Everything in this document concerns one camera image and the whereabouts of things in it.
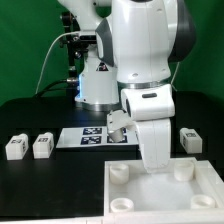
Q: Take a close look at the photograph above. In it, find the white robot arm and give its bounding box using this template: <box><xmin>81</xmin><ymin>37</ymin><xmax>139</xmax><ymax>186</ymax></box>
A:
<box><xmin>58</xmin><ymin>0</ymin><xmax>195</xmax><ymax>171</ymax></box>

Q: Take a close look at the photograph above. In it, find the white sheet with AprilTags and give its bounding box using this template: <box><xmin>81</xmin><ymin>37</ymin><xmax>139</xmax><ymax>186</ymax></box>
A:
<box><xmin>56</xmin><ymin>126</ymin><xmax>138</xmax><ymax>148</ymax></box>

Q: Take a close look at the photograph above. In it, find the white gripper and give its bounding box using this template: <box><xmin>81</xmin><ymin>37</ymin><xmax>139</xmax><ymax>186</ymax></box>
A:
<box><xmin>107</xmin><ymin>84</ymin><xmax>175</xmax><ymax>172</ymax></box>

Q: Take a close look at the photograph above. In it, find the white cable left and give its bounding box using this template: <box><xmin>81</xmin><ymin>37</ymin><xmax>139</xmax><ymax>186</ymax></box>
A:
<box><xmin>34</xmin><ymin>31</ymin><xmax>81</xmax><ymax>96</ymax></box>

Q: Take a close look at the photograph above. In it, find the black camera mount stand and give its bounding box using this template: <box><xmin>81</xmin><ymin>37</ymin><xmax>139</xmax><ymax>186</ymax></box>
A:
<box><xmin>59</xmin><ymin>11</ymin><xmax>98</xmax><ymax>81</ymax></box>

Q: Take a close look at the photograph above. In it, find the white square table top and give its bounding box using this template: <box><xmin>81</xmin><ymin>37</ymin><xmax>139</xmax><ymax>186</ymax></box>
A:
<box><xmin>104</xmin><ymin>158</ymin><xmax>224</xmax><ymax>224</ymax></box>

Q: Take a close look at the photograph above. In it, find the black cable at base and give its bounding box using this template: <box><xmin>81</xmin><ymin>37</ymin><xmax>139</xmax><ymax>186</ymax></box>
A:
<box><xmin>34</xmin><ymin>77</ymin><xmax>80</xmax><ymax>98</ymax></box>

